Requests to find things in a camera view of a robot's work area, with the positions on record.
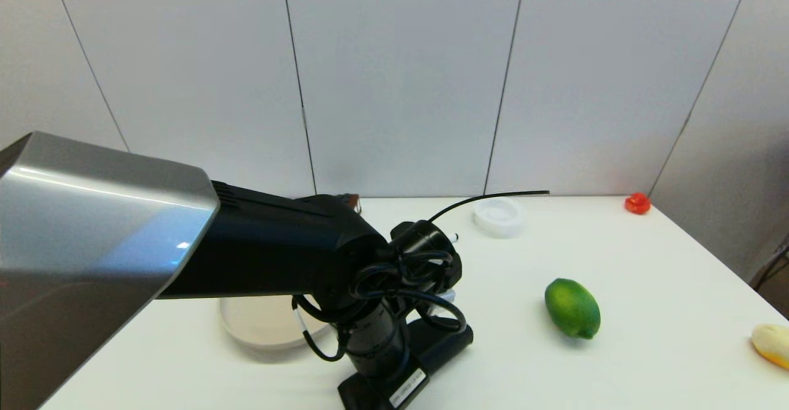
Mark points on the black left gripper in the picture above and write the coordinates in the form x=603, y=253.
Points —
x=382, y=354

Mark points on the green lime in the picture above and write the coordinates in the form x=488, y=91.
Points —
x=572, y=308

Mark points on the black glasses case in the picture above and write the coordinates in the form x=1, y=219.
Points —
x=444, y=342

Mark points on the beige round plate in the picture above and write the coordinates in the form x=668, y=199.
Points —
x=259, y=323

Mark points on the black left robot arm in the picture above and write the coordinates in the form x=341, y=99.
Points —
x=92, y=225

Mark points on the red toy pepper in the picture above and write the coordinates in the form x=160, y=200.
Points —
x=637, y=203

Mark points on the white round dish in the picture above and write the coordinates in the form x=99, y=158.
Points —
x=498, y=220

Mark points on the yellow peeled banana piece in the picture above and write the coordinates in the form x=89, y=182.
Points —
x=772, y=343

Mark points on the chocolate blueberry cake slice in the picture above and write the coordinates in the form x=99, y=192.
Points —
x=352, y=200

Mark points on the dark stand frame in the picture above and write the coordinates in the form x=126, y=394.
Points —
x=778, y=256

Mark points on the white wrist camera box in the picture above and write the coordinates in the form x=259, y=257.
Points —
x=449, y=296

